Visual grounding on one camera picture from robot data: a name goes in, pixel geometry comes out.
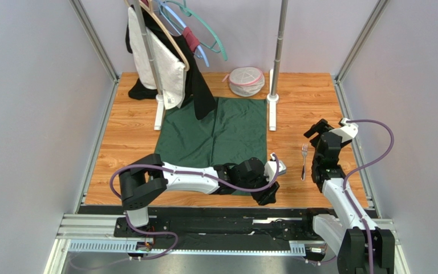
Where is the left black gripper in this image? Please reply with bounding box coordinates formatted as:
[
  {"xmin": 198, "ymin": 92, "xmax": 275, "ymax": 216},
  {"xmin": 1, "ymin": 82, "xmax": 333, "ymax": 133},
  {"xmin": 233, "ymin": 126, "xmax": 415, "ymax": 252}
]
[{"xmin": 237, "ymin": 170, "xmax": 279, "ymax": 206}]

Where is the silver metal fork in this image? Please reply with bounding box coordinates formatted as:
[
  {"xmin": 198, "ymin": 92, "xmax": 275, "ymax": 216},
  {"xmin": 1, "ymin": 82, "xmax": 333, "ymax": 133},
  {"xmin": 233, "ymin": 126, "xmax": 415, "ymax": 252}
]
[{"xmin": 301, "ymin": 143, "xmax": 309, "ymax": 181}]

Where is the dark green cloth napkin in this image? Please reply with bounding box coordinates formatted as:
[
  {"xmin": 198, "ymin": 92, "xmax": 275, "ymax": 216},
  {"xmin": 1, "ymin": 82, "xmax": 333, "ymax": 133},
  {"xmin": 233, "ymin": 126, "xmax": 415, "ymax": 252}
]
[{"xmin": 154, "ymin": 96, "xmax": 269, "ymax": 196}]

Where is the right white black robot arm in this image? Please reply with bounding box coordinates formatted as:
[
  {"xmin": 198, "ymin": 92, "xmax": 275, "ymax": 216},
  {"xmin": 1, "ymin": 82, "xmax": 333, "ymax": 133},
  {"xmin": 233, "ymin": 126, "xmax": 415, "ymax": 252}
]
[{"xmin": 304, "ymin": 118, "xmax": 395, "ymax": 273}]

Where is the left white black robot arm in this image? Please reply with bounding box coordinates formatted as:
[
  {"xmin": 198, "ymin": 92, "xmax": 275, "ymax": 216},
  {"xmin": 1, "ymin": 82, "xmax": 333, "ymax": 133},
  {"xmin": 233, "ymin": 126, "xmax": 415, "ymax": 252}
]
[{"xmin": 112, "ymin": 154, "xmax": 286, "ymax": 228}]

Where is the right white rack foot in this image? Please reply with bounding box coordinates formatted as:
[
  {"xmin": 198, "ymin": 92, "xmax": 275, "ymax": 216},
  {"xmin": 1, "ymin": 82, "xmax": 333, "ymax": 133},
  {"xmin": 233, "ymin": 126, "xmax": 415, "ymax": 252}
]
[{"xmin": 266, "ymin": 68, "xmax": 279, "ymax": 131}]

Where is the white rack foot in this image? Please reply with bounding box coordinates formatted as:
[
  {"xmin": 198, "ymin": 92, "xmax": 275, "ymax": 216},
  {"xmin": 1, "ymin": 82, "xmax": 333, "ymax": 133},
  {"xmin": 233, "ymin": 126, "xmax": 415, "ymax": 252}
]
[
  {"xmin": 153, "ymin": 94, "xmax": 165, "ymax": 131},
  {"xmin": 266, "ymin": 68, "xmax": 279, "ymax": 131}
]

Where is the white mesh laundry bag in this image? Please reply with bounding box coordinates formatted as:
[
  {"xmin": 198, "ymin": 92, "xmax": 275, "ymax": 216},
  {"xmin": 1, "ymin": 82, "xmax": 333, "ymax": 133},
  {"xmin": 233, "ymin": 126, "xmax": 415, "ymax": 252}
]
[{"xmin": 222, "ymin": 67, "xmax": 265, "ymax": 97}]

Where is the right metal rack pole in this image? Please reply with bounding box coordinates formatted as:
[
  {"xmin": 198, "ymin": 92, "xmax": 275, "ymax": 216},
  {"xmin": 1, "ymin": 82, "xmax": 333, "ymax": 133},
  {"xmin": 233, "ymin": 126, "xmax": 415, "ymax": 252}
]
[{"xmin": 270, "ymin": 0, "xmax": 289, "ymax": 97}]

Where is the metal rack pole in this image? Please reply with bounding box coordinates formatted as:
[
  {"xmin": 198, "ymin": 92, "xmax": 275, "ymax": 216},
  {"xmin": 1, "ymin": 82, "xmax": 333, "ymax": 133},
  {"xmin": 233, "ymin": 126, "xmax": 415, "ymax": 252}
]
[
  {"xmin": 270, "ymin": 0, "xmax": 289, "ymax": 97},
  {"xmin": 133, "ymin": 0, "xmax": 163, "ymax": 100}
]

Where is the black hanging garment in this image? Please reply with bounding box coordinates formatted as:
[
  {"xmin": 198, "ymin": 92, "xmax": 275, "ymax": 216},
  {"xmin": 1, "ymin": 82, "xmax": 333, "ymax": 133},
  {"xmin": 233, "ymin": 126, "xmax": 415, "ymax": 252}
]
[{"xmin": 125, "ymin": 7, "xmax": 217, "ymax": 120}]

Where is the teal plastic hanger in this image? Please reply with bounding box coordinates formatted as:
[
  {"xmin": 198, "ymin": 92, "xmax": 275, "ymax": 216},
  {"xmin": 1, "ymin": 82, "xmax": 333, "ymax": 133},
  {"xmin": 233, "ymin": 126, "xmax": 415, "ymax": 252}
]
[{"xmin": 159, "ymin": 1, "xmax": 229, "ymax": 67}]

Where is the blue plastic hanger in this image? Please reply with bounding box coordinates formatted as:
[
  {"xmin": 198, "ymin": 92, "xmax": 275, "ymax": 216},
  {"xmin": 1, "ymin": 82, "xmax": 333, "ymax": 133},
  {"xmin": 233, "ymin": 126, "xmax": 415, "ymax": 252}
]
[{"xmin": 156, "ymin": 1, "xmax": 210, "ymax": 67}]

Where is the left white rack foot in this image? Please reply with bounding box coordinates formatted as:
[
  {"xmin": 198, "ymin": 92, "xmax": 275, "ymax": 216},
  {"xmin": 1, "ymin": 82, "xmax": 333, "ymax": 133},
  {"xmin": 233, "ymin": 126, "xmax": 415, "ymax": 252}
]
[{"xmin": 153, "ymin": 94, "xmax": 165, "ymax": 131}]

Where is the dark red hanging cloth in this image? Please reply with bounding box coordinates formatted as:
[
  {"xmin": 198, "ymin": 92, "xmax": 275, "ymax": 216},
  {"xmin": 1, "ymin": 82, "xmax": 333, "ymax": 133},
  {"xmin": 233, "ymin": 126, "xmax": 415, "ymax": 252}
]
[{"xmin": 182, "ymin": 27, "xmax": 200, "ymax": 53}]

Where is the white hanging towel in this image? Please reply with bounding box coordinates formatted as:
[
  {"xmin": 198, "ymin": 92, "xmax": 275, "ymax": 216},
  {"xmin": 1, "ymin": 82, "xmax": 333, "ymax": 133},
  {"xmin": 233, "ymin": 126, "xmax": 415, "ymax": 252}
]
[{"xmin": 125, "ymin": 7, "xmax": 186, "ymax": 110}]

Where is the left metal rack pole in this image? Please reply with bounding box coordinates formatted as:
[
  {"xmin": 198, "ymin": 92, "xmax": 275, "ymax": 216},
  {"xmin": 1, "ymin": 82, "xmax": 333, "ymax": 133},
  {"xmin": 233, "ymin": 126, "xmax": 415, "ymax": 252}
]
[{"xmin": 133, "ymin": 0, "xmax": 163, "ymax": 100}]

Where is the wooden clothes hanger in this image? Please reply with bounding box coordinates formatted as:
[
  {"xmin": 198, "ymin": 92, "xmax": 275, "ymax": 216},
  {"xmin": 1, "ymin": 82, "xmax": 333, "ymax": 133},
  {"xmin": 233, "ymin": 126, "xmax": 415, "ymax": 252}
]
[{"xmin": 133, "ymin": 1, "xmax": 190, "ymax": 71}]

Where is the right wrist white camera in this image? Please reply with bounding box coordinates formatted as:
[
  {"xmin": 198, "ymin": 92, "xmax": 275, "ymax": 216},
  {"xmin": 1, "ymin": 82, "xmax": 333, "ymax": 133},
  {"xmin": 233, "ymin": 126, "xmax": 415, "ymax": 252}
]
[{"xmin": 331, "ymin": 118, "xmax": 359, "ymax": 145}]

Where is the wrist white camera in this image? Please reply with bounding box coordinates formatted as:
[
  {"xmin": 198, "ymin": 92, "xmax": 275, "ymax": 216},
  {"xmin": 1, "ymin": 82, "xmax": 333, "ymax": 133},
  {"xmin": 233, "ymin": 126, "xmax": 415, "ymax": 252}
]
[
  {"xmin": 331, "ymin": 118, "xmax": 359, "ymax": 145},
  {"xmin": 264, "ymin": 153, "xmax": 287, "ymax": 182}
]

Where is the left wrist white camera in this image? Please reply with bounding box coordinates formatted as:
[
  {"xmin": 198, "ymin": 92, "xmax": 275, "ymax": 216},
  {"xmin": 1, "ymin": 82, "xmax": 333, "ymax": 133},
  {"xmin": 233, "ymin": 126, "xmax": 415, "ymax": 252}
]
[{"xmin": 264, "ymin": 153, "xmax": 287, "ymax": 182}]

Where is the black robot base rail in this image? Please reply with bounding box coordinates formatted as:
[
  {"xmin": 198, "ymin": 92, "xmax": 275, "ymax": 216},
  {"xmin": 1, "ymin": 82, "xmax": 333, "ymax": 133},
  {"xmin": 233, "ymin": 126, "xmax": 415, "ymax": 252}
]
[{"xmin": 78, "ymin": 205, "xmax": 379, "ymax": 252}]

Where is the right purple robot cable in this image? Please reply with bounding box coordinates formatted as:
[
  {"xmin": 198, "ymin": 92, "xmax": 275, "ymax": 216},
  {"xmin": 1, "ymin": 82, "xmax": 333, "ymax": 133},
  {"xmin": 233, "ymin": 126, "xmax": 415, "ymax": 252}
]
[{"xmin": 302, "ymin": 119, "xmax": 395, "ymax": 274}]

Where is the aluminium frame rail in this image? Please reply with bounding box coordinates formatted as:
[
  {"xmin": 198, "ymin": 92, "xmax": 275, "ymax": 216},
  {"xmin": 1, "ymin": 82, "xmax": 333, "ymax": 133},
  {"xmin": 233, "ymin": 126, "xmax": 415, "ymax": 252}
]
[{"xmin": 44, "ymin": 212, "xmax": 409, "ymax": 274}]

